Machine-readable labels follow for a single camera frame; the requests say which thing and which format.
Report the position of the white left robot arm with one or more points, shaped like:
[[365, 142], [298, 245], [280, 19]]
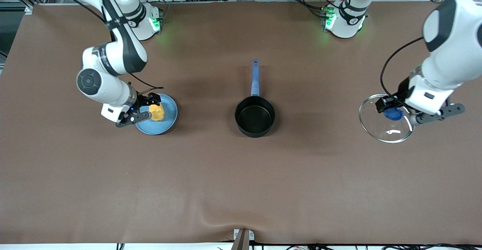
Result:
[[455, 54]]

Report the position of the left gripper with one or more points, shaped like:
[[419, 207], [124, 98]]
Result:
[[402, 88]]

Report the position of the brown table mat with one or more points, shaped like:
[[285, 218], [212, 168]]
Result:
[[241, 186]]

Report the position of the metal table edge bracket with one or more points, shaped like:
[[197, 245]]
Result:
[[243, 238]]

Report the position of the glass lid with blue knob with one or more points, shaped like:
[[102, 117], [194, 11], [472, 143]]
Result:
[[388, 131]]

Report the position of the blue round plate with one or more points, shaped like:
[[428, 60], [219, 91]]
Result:
[[165, 125]]

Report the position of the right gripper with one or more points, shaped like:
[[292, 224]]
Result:
[[142, 100]]

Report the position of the yellow potato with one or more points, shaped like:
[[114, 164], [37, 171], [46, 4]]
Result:
[[158, 113]]

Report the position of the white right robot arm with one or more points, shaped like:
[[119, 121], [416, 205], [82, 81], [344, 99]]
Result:
[[124, 54]]

